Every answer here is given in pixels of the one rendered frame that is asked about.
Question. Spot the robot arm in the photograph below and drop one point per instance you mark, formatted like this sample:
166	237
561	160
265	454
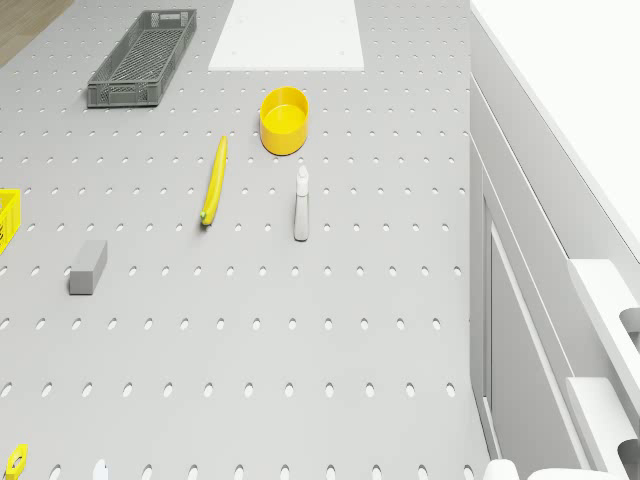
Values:
500	472

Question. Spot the small white bottle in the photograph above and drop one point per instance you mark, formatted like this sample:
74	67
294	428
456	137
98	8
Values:
301	215

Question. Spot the yellow bowl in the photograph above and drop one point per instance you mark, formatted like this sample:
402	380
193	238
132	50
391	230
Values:
282	135

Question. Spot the banana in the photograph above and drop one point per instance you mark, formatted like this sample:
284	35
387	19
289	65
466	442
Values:
216	180

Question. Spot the white board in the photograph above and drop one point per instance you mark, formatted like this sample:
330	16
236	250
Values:
287	40

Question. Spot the white cabinet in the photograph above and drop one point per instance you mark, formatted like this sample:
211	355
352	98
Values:
530	200

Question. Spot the grey cube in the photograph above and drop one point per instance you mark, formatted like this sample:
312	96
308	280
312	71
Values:
87	270

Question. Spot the dark grey basket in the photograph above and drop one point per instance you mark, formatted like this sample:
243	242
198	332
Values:
120	95

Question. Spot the yellow basket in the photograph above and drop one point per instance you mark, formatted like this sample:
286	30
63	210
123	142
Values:
9	220

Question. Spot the yellow carton box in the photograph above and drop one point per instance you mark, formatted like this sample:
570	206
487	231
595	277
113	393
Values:
11	457

